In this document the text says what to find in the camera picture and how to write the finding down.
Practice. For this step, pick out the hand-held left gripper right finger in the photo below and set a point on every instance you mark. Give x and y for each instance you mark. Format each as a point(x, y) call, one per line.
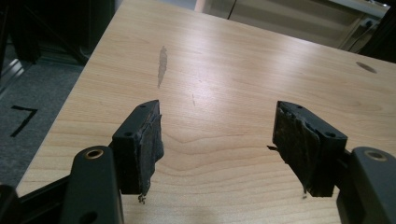
point(308, 149)

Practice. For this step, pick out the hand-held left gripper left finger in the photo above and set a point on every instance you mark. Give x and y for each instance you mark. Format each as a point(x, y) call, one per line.
point(134, 149)

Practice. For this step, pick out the beige cabinet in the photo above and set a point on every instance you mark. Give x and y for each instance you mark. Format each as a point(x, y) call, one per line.
point(295, 21)

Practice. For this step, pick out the black metal stand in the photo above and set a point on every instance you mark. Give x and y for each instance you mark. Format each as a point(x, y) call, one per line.
point(381, 40)

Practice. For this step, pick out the dark metal frame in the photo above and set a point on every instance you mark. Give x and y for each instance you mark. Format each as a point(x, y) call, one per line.
point(62, 28)

